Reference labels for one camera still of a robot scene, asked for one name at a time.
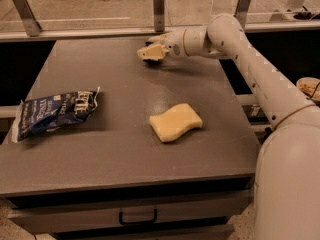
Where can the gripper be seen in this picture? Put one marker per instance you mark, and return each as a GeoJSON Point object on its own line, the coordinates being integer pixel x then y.
{"type": "Point", "coordinates": [175, 44]}

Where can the dark blue rxbar wrapper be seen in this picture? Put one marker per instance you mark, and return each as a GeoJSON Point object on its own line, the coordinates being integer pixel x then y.
{"type": "Point", "coordinates": [154, 53]}

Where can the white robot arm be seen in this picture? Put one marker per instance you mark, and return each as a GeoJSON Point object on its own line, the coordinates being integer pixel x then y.
{"type": "Point", "coordinates": [287, 181]}

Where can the yellow sponge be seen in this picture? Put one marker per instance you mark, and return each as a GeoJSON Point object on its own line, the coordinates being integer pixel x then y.
{"type": "Point", "coordinates": [176, 121]}

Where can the blue chip bag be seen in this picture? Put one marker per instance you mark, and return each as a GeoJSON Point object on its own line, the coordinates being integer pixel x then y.
{"type": "Point", "coordinates": [45, 114]}

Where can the grey drawer front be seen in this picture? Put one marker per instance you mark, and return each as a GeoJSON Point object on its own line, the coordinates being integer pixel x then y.
{"type": "Point", "coordinates": [103, 215]}

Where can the middle metal railing bracket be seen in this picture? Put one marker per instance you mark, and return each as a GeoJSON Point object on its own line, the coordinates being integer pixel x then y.
{"type": "Point", "coordinates": [159, 15]}

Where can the metal railing bracket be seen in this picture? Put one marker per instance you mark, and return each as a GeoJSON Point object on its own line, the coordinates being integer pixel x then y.
{"type": "Point", "coordinates": [31, 25]}
{"type": "Point", "coordinates": [242, 11]}
{"type": "Point", "coordinates": [159, 15]}

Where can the right metal railing bracket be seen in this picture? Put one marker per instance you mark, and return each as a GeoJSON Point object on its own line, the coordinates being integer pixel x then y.
{"type": "Point", "coordinates": [242, 11]}

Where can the left metal railing bracket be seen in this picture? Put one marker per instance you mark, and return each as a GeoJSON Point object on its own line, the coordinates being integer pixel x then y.
{"type": "Point", "coordinates": [31, 25]}

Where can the black drawer handle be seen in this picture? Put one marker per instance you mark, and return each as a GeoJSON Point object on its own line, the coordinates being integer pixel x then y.
{"type": "Point", "coordinates": [138, 217]}

